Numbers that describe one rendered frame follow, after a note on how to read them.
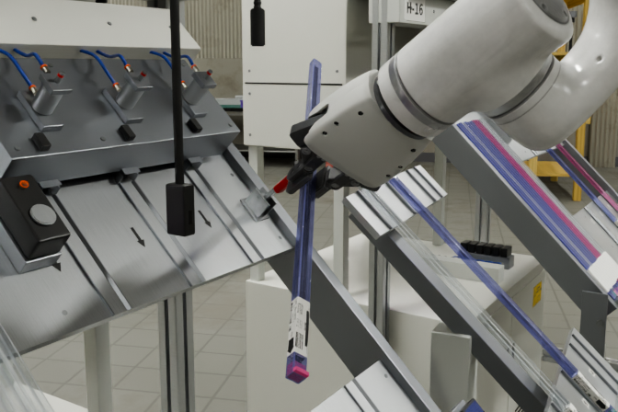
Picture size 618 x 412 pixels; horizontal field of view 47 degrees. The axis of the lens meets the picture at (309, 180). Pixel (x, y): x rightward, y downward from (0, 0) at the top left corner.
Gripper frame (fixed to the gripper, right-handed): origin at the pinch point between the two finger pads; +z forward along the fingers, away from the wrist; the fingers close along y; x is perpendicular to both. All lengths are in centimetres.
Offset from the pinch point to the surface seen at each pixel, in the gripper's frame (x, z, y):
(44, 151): 7.6, 8.4, 24.7
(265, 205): -6.6, 14.3, -2.5
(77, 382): -64, 220, -42
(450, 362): -2.9, 19.1, -40.9
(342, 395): 15.1, 11.2, -16.2
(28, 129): 5.8, 8.9, 27.0
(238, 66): -672, 538, -169
